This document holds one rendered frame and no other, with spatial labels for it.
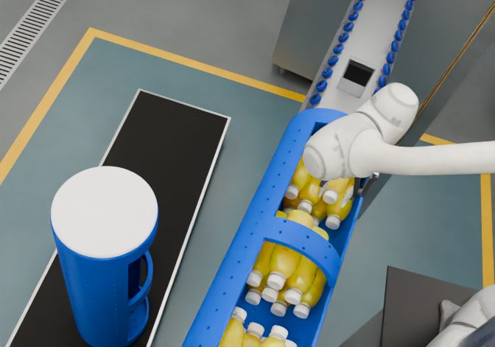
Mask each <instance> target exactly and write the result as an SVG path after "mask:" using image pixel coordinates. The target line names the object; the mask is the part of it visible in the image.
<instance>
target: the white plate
mask: <svg viewBox="0 0 495 347"><path fill-rule="evenodd" d="M157 213H158V206H157V201H156V198H155V195H154V193H153V191H152V189H151V188H150V186H149V185H148V184H147V182H146V181H145V180H143V179H142V178H141V177H139V176H138V175H137V174H135V173H133V172H131V171H129V170H126V169H122V168H118V167H94V168H90V169H87V170H84V171H82V172H79V173H77V174H76V175H74V176H73V177H71V178H69V179H68V180H67V181H66V182H65V183H64V184H63V185H62V186H61V187H60V189H59V190H58V191H57V194H56V195H55V198H54V200H53V202H52V208H51V219H52V226H53V229H54V230H55V233H56V234H57V236H58V238H59V239H60V241H61V242H62V243H63V244H64V245H65V246H67V247H68V248H69V249H71V250H73V251H74V252H76V253H78V254H81V255H84V256H88V257H92V258H100V259H104V258H112V257H116V256H121V255H123V254H126V253H128V252H130V251H132V250H134V249H135V248H137V247H138V246H139V245H140V244H141V243H143V242H144V241H145V240H146V238H147V237H148V236H149V235H150V234H151V232H152V230H153V228H154V226H155V222H156V219H157Z"/></svg>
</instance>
